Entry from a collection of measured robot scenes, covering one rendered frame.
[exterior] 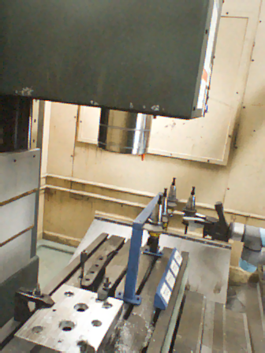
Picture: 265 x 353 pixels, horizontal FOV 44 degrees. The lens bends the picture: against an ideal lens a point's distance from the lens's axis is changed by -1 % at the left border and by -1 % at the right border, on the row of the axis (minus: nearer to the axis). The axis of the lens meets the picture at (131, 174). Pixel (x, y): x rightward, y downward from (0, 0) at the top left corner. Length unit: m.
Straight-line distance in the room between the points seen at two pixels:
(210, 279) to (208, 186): 0.53
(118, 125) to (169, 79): 0.19
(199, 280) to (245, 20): 1.43
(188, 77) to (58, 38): 0.36
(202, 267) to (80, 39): 1.46
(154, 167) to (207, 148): 0.33
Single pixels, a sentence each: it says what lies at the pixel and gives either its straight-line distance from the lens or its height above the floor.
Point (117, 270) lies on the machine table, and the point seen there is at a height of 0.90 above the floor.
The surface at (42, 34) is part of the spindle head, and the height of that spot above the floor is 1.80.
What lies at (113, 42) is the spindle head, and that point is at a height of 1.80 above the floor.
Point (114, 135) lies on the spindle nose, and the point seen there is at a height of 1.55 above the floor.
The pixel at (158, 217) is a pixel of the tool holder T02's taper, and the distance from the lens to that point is 1.26.
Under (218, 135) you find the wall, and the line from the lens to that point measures 1.97.
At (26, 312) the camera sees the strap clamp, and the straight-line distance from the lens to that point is 1.24.
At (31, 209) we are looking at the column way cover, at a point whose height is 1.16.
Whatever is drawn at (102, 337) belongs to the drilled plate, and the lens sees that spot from 1.06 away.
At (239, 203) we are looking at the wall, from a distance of 2.04.
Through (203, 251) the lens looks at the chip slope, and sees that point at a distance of 2.08.
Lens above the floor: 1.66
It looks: 13 degrees down
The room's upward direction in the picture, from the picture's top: 7 degrees clockwise
